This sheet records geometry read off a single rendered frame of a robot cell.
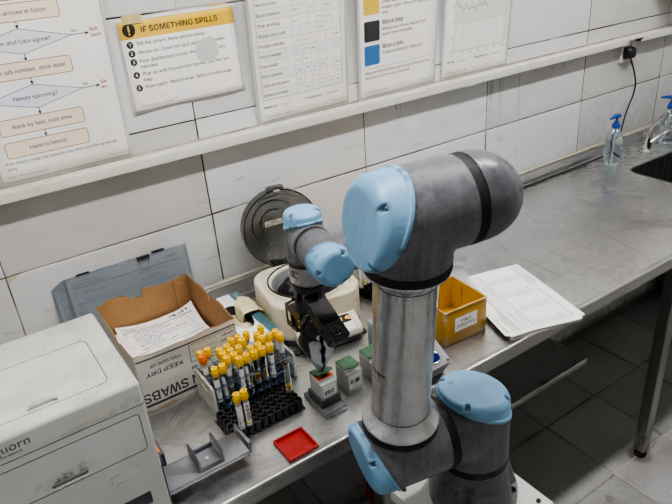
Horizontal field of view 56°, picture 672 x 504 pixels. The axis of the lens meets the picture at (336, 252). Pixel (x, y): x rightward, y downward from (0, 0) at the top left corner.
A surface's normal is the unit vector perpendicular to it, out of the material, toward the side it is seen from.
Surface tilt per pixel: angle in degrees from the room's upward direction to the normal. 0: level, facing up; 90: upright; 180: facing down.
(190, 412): 0
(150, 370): 91
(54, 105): 93
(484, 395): 7
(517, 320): 1
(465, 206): 72
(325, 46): 94
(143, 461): 90
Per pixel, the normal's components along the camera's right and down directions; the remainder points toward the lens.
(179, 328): -0.04, -0.89
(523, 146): 0.56, 0.34
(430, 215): 0.35, 0.10
